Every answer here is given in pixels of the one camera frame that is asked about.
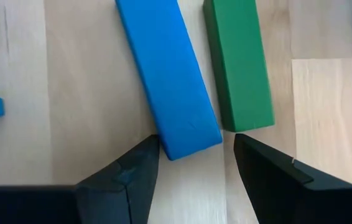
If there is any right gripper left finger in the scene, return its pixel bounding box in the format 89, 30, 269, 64
0, 134, 161, 224

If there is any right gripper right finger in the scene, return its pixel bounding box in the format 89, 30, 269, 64
233, 133, 352, 224

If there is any long blue plank block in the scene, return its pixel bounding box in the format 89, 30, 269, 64
114, 0, 224, 162

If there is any green wooden plank block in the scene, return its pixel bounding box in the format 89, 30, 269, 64
202, 0, 276, 133

